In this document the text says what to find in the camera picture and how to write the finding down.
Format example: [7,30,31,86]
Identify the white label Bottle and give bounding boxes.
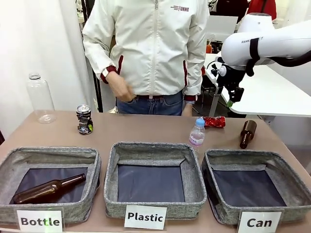
[16,209,64,233]

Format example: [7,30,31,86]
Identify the white label Plastic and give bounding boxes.
[123,204,168,231]

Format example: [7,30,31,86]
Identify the grey fabric basket Can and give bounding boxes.
[201,148,311,225]

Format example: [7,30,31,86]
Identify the person's right hand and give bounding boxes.
[106,71,137,102]

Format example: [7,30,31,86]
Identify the person's right forearm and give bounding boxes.
[82,29,122,84]

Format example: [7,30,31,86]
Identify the short brown glass bottle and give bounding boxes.
[239,119,258,150]

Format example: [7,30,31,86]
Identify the white background table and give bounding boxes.
[203,51,311,118]

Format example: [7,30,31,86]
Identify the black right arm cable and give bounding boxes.
[244,38,311,77]

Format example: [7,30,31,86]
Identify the large clear plastic bottle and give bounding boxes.
[26,72,58,125]

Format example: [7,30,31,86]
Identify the white label Can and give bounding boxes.
[237,210,284,233]

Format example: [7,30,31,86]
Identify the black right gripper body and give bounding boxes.
[217,64,245,96]

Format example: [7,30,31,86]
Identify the long brown glass bottle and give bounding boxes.
[12,172,87,205]

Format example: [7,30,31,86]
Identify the small water bottle blue cap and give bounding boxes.
[189,116,206,153]

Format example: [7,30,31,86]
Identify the person in red top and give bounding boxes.
[247,0,277,21]

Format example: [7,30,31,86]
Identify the crushed black silver can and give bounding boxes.
[75,104,94,136]

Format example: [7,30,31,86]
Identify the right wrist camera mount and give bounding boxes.
[209,61,228,78]

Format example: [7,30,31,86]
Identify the grey fabric basket Plastic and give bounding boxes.
[104,141,208,218]

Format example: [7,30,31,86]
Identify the grey fabric basket Bottle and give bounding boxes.
[0,146,102,225]

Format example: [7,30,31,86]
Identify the crushed red can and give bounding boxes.
[202,116,227,129]

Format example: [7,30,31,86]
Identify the white zip jacket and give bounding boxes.
[82,0,210,102]

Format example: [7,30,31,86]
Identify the blue jeans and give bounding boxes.
[116,90,183,116]

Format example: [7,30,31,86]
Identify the person's left forearm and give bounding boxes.
[182,31,210,102]

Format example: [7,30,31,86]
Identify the person's left hand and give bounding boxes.
[182,101,195,117]

